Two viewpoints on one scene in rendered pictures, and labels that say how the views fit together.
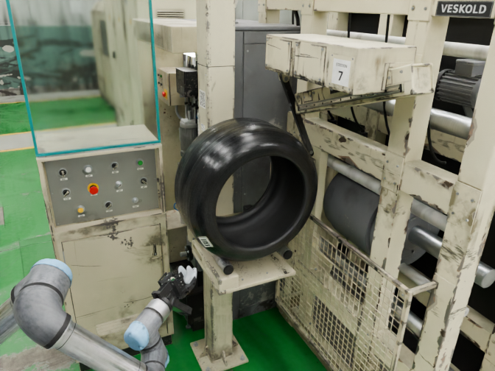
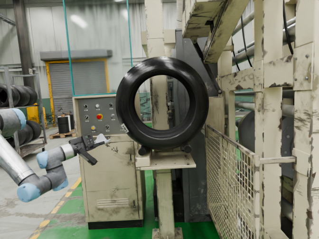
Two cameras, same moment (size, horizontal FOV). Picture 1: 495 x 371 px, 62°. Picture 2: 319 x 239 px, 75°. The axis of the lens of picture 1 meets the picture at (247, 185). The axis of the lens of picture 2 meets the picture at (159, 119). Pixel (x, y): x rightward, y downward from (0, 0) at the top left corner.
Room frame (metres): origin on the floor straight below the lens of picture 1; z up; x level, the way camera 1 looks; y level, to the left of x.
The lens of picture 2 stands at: (0.36, -0.59, 1.24)
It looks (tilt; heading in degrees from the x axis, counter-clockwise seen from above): 7 degrees down; 27
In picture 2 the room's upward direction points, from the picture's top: 3 degrees counter-clockwise
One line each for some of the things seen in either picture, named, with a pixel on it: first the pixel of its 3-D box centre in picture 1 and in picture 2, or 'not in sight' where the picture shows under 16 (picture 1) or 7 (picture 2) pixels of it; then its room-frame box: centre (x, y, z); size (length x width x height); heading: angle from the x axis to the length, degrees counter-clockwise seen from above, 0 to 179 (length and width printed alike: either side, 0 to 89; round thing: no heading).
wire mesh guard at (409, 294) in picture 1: (325, 297); (222, 191); (1.57, -0.38, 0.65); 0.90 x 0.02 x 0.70; 26
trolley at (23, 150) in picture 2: not in sight; (15, 116); (2.97, 4.16, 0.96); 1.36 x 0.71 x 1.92; 30
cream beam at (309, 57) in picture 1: (329, 59); (207, 10); (1.65, -0.30, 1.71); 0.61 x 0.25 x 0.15; 26
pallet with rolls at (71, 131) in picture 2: not in sight; (65, 124); (5.51, 5.78, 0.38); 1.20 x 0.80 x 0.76; 38
